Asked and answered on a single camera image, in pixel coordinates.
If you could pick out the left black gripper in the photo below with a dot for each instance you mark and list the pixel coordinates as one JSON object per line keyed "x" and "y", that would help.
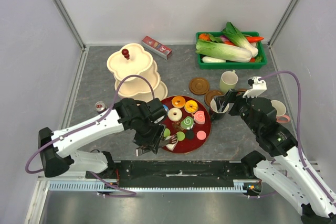
{"x": 153, "y": 141}

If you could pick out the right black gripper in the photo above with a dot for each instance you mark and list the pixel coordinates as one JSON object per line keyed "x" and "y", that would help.
{"x": 232, "y": 96}

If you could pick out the green cookie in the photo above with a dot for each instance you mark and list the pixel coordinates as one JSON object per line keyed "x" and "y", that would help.
{"x": 166, "y": 133}
{"x": 180, "y": 136}

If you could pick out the pink swirl roll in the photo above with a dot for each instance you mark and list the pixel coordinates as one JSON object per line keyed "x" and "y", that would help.
{"x": 199, "y": 117}

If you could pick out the white cake slice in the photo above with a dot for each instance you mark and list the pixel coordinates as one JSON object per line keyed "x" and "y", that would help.
{"x": 171, "y": 147}

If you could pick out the green swirl roll cake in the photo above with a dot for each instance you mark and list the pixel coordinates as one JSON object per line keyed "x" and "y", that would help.
{"x": 187, "y": 123}

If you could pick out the pink cookie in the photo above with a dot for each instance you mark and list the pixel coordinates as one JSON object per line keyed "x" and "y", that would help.
{"x": 201, "y": 135}

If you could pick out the metal tongs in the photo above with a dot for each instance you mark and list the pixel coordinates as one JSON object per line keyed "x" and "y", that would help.
{"x": 172, "y": 139}

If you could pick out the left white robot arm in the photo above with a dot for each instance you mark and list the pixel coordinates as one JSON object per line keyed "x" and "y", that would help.
{"x": 60, "y": 149}

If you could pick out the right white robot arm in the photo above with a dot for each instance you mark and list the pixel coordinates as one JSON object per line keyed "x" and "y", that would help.
{"x": 304, "y": 190}

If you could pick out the brown wooden coaster right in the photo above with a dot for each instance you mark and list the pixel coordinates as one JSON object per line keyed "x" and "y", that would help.
{"x": 241, "y": 91}

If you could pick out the brown wooden coaster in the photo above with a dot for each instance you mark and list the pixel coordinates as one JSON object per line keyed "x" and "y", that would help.
{"x": 198, "y": 86}
{"x": 209, "y": 95}
{"x": 241, "y": 91}

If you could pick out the brown wooden coaster middle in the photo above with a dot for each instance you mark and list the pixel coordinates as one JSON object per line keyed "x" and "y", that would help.
{"x": 209, "y": 95}

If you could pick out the black and white mug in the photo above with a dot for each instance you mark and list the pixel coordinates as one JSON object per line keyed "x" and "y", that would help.
{"x": 214, "y": 115}

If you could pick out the light green mug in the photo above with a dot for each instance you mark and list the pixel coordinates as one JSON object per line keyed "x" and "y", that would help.
{"x": 228, "y": 81}

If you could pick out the blue donut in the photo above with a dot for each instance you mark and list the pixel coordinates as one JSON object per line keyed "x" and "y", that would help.
{"x": 166, "y": 108}

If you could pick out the brown wooden coaster left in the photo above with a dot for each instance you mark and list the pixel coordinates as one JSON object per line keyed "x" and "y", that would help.
{"x": 198, "y": 86}

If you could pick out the white donut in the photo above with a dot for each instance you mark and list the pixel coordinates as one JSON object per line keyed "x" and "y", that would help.
{"x": 174, "y": 114}

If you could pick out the yellow donut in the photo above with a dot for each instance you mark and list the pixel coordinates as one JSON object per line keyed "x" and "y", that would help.
{"x": 191, "y": 106}

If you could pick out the orange donut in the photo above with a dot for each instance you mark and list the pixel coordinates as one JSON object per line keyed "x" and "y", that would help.
{"x": 178, "y": 101}

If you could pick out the green plastic basket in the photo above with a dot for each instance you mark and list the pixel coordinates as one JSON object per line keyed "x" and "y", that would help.
{"x": 230, "y": 64}

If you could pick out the red round tray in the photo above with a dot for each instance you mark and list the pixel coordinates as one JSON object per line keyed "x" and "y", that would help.
{"x": 186, "y": 145}

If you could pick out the white radish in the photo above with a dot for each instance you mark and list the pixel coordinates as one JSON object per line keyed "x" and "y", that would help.
{"x": 207, "y": 59}

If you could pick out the red bull can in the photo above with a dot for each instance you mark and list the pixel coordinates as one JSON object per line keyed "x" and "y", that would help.
{"x": 100, "y": 107}

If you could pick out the napa cabbage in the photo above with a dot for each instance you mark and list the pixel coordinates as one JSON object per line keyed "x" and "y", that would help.
{"x": 222, "y": 51}

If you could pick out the black cookie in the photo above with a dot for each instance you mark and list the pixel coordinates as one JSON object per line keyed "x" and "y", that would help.
{"x": 189, "y": 134}

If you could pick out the pink mug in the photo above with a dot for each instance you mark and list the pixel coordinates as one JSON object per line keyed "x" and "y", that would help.
{"x": 281, "y": 110}

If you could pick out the cream three-tier dessert stand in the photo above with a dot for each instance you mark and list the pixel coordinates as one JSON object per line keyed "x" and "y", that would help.
{"x": 136, "y": 74}

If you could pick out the red chili pepper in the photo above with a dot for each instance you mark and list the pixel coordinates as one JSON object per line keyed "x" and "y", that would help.
{"x": 254, "y": 39}

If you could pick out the orange pumpkin toy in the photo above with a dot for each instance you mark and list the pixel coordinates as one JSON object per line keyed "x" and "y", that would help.
{"x": 204, "y": 37}

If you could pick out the bok choy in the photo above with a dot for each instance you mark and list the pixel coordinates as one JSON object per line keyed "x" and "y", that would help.
{"x": 235, "y": 36}

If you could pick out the red rectangular box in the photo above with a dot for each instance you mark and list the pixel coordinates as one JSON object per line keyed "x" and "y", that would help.
{"x": 156, "y": 47}

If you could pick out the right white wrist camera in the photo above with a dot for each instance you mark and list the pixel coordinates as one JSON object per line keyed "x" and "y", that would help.
{"x": 257, "y": 87}

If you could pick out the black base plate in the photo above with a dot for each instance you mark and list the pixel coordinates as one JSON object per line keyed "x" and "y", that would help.
{"x": 179, "y": 174}

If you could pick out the white slotted cable duct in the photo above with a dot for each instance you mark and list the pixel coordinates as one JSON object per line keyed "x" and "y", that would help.
{"x": 57, "y": 185}

